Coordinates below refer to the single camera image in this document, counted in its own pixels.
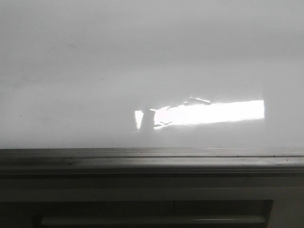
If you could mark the white whiteboard with aluminium frame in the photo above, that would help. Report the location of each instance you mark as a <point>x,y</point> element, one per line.
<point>151,86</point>

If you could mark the grey whiteboard marker tray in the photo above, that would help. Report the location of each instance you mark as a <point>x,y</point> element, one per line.
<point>152,202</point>

